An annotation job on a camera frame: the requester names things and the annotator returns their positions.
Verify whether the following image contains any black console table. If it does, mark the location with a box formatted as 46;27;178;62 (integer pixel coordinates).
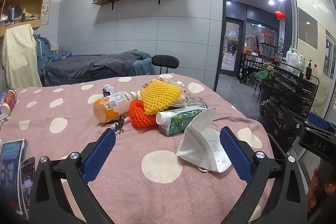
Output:
240;52;279;83

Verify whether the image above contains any white-capped plastic drink bottle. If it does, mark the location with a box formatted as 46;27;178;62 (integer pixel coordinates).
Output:
93;91;139;123

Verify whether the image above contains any person's right hand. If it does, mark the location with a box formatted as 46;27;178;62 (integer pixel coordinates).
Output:
307;164;320;214

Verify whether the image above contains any cream cloth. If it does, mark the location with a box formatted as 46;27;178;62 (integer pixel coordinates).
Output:
2;24;42;88

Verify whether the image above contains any red paper cup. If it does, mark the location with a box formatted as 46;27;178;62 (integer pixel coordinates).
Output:
1;89;17;115

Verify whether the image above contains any wall poster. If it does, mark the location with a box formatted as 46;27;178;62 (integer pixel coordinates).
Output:
41;0;51;25

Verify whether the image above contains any black chair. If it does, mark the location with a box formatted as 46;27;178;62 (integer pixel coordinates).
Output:
152;55;180;75

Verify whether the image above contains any potted plant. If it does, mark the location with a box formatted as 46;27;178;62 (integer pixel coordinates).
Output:
249;63;275;88

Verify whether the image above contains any glass door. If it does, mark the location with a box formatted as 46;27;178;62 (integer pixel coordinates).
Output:
220;18;244;72

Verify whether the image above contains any large smartphone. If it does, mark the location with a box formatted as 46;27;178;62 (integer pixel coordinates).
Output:
0;138;28;215

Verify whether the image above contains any bed with grey cover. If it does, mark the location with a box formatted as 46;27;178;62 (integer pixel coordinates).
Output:
43;50;153;86

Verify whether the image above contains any clear snack wrapper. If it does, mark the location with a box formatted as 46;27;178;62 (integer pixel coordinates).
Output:
157;77;187;94

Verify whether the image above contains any orange foam fruit net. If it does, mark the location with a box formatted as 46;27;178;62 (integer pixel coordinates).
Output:
128;100;158;128

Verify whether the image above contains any small packaging clutter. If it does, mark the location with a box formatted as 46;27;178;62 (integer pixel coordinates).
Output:
0;93;12;125

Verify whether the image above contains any black metal rack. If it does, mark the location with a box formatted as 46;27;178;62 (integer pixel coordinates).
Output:
259;61;319;153

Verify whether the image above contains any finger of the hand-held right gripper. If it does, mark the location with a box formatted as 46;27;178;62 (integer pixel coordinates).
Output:
307;112;336;132
285;110;309;139

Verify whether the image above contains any blue cloth pile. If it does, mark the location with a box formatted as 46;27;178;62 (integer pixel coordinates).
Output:
33;34;74;83

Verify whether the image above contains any clear plastic wrapper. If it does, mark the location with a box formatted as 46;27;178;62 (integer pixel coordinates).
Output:
184;95;208;109

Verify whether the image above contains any small smartphone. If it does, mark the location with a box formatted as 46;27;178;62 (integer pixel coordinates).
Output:
20;157;36;220

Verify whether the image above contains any yellow foam fruit net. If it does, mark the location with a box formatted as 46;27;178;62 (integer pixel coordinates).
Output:
140;79;184;115

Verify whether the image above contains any green and white drink carton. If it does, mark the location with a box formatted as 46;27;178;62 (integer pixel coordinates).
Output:
156;105;209;136

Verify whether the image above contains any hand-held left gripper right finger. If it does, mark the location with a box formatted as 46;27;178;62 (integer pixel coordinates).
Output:
219;126;307;224

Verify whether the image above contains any row of toiletry bottles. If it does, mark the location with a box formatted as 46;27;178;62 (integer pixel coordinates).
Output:
285;45;320;81

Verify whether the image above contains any dark door frame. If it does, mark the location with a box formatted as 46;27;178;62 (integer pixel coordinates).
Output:
213;0;293;93

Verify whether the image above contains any white face mask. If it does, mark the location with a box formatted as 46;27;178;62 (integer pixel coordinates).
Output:
176;107;233;174

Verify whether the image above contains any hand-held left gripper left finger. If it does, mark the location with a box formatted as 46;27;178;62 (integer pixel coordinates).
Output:
29;128;117;224

